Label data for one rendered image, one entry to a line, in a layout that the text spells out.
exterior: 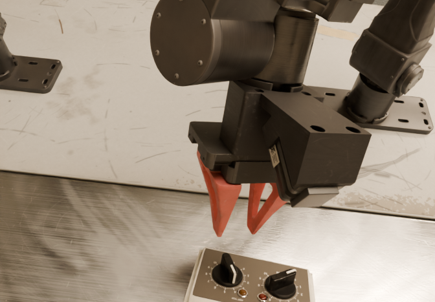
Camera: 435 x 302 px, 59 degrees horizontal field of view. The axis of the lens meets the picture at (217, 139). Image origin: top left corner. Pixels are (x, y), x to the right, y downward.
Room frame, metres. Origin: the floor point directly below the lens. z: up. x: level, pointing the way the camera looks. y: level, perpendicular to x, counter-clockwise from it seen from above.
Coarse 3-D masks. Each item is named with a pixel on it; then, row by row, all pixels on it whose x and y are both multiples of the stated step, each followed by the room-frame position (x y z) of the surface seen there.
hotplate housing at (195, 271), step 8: (208, 248) 0.17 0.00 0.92; (200, 256) 0.15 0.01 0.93; (200, 264) 0.14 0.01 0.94; (192, 272) 0.13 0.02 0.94; (192, 280) 0.12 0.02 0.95; (312, 280) 0.13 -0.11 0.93; (192, 288) 0.11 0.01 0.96; (312, 288) 0.12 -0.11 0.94; (192, 296) 0.10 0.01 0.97; (312, 296) 0.11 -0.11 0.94
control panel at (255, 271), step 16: (208, 256) 0.15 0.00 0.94; (240, 256) 0.16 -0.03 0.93; (208, 272) 0.13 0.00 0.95; (256, 272) 0.14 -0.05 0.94; (272, 272) 0.14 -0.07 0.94; (304, 272) 0.14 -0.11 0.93; (208, 288) 0.11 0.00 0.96; (224, 288) 0.11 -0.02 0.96; (240, 288) 0.11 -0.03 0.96; (256, 288) 0.12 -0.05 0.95; (304, 288) 0.12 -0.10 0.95
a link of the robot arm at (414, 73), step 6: (354, 48) 0.42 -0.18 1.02; (414, 66) 0.37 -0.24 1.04; (420, 66) 0.38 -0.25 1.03; (408, 72) 0.37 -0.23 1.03; (414, 72) 0.37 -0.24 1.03; (420, 72) 0.37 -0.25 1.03; (402, 78) 0.37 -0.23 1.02; (408, 78) 0.36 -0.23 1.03; (414, 78) 0.37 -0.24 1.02; (420, 78) 0.38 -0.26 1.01; (402, 84) 0.36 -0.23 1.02; (408, 84) 0.36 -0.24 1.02; (414, 84) 0.38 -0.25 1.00; (396, 90) 0.37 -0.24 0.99; (402, 90) 0.37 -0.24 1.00; (408, 90) 0.37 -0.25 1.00; (396, 96) 0.38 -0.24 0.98
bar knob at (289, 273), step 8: (280, 272) 0.13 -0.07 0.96; (288, 272) 0.13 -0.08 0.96; (272, 280) 0.12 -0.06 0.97; (280, 280) 0.12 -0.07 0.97; (288, 280) 0.12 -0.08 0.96; (272, 288) 0.11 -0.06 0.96; (280, 288) 0.12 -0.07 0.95; (288, 288) 0.12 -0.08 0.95; (280, 296) 0.11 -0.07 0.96; (288, 296) 0.11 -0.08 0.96
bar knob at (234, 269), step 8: (224, 256) 0.14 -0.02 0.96; (224, 264) 0.14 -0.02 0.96; (232, 264) 0.13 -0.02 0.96; (216, 272) 0.13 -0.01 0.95; (224, 272) 0.13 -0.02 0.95; (232, 272) 0.13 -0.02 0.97; (240, 272) 0.13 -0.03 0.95; (216, 280) 0.12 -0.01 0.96; (224, 280) 0.12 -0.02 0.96; (232, 280) 0.12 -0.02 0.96; (240, 280) 0.12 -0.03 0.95
